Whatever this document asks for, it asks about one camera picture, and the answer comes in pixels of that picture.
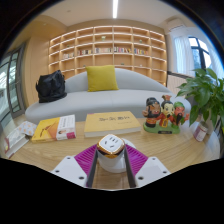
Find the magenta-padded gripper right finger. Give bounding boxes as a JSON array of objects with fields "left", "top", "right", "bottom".
[{"left": 123, "top": 143, "right": 172, "bottom": 189}]

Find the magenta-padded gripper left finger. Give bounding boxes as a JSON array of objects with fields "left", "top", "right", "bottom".
[{"left": 50, "top": 145, "right": 100, "bottom": 189}]

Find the white charger with gold trim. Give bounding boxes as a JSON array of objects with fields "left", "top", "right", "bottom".
[{"left": 96, "top": 133, "right": 126, "bottom": 160}]

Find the yellow and white book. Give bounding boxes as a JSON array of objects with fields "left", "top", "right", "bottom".
[{"left": 30, "top": 114, "right": 77, "bottom": 144}]

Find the three-figure figurine on green base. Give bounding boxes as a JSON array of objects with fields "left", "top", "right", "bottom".
[{"left": 142, "top": 94, "right": 190, "bottom": 135}]

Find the open magazine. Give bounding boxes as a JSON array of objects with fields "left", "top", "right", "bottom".
[{"left": 3, "top": 120, "right": 38, "bottom": 158}]

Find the large yellow book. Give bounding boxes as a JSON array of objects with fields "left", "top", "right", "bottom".
[{"left": 83, "top": 110, "right": 142, "bottom": 138}]

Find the light grey sofa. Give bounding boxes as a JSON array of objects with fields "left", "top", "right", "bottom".
[{"left": 24, "top": 68, "right": 193, "bottom": 125}]

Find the black bag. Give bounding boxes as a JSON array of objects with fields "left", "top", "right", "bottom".
[{"left": 35, "top": 69, "right": 68, "bottom": 104}]

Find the green potted plant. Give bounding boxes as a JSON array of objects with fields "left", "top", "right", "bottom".
[{"left": 176, "top": 68, "right": 224, "bottom": 136}]

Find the yellow cushion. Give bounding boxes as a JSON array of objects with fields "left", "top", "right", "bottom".
[{"left": 85, "top": 64, "right": 120, "bottom": 93}]

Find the white sheer curtain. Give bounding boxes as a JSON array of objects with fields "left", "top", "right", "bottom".
[{"left": 172, "top": 34, "right": 195, "bottom": 77}]

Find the dark-framed window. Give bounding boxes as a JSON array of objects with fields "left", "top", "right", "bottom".
[{"left": 188, "top": 36, "right": 213, "bottom": 71}]

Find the wooden shelf unit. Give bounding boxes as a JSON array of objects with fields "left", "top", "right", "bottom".
[{"left": 48, "top": 25, "right": 168, "bottom": 86}]

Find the white air conditioner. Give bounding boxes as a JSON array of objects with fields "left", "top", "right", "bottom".
[{"left": 164, "top": 17, "right": 188, "bottom": 33}]

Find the long ceiling light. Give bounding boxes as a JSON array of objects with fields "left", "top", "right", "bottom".
[{"left": 112, "top": 0, "right": 119, "bottom": 19}]

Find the glass door with dark frame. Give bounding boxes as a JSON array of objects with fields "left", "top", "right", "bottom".
[{"left": 0, "top": 46, "right": 26, "bottom": 132}]

